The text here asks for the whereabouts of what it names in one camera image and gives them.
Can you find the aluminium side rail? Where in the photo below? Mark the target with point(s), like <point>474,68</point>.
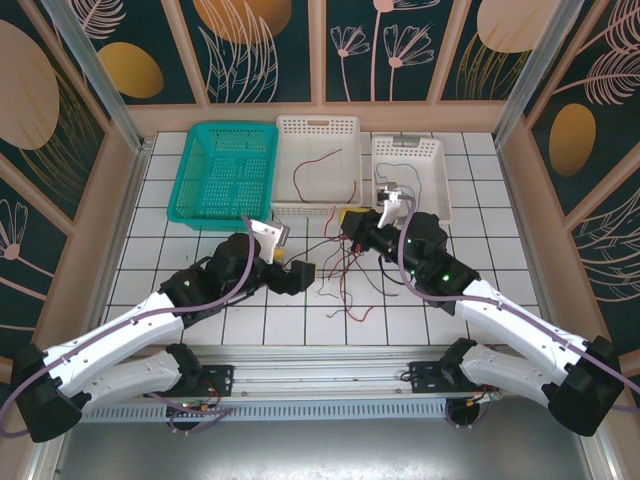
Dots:
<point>525,225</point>
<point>124,225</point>

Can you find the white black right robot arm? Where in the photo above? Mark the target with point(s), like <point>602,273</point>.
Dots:
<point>510,320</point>

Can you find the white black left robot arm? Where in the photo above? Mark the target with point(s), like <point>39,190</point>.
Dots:
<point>125,330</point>

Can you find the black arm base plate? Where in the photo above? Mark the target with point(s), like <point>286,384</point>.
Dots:
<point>420,377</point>
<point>220,380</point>

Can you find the aluminium corner post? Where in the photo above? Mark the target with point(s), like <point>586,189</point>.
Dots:
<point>106,95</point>
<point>526,75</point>

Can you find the large white plastic basket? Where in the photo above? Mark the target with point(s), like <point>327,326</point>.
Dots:
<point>315,210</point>

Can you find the small white plastic basket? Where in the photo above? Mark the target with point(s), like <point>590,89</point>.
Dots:
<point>440,165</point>

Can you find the grey metal sheet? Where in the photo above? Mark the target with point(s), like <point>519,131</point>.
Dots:
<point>320,450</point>

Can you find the aluminium front rail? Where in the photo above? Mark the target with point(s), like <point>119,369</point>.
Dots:
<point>320,372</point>

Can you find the teal plastic basket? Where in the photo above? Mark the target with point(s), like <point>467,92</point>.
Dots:
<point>225,222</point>

